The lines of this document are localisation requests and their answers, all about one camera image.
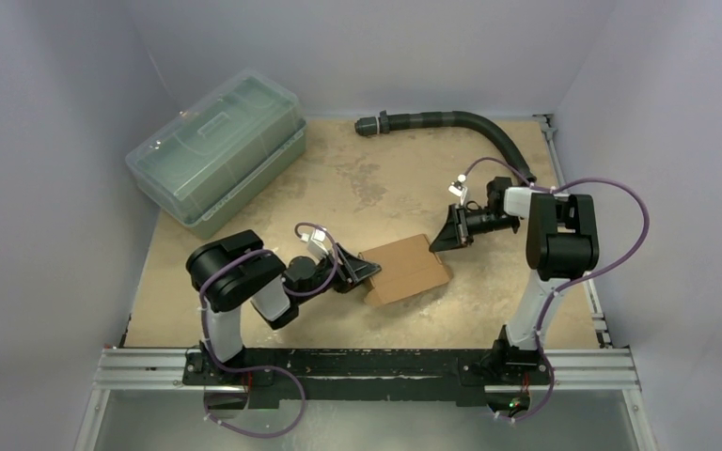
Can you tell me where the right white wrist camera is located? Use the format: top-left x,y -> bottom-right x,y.
447,174 -> 469,209

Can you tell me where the black corrugated hose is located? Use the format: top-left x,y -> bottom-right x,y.
354,110 -> 538,187

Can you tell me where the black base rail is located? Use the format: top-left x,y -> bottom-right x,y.
181,348 -> 550,412

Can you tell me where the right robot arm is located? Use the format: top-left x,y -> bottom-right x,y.
429,177 -> 599,382

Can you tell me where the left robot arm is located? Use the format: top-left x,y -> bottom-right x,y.
185,223 -> 382,384

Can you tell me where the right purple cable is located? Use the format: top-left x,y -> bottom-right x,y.
463,156 -> 652,427

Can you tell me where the brown cardboard box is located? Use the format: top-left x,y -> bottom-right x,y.
360,234 -> 452,307

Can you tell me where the clear plastic storage box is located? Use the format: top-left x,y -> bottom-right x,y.
125,70 -> 306,240

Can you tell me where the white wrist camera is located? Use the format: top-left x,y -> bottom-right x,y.
300,228 -> 333,260
447,174 -> 469,209

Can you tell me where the aluminium frame profile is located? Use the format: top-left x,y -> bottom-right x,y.
74,348 -> 658,450

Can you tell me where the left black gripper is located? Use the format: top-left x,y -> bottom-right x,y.
295,242 -> 380,305

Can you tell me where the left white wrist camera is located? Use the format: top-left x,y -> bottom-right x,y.
300,228 -> 333,260

